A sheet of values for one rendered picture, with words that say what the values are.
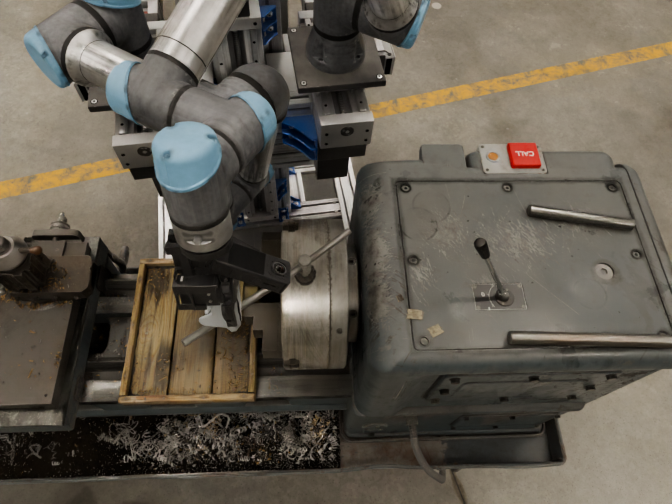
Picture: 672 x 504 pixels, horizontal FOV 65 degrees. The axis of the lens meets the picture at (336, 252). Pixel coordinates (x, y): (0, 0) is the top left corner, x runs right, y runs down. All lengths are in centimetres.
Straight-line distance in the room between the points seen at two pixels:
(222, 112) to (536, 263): 64
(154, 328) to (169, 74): 75
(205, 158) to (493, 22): 312
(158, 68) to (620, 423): 216
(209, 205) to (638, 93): 311
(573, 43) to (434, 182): 266
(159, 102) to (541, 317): 71
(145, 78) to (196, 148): 18
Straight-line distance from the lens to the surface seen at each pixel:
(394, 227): 100
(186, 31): 77
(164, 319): 135
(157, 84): 74
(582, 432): 238
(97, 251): 144
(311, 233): 101
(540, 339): 95
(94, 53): 117
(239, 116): 68
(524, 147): 117
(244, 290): 109
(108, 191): 272
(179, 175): 61
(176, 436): 154
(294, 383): 128
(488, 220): 105
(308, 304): 96
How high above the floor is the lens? 210
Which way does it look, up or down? 62 degrees down
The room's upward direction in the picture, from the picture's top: 6 degrees clockwise
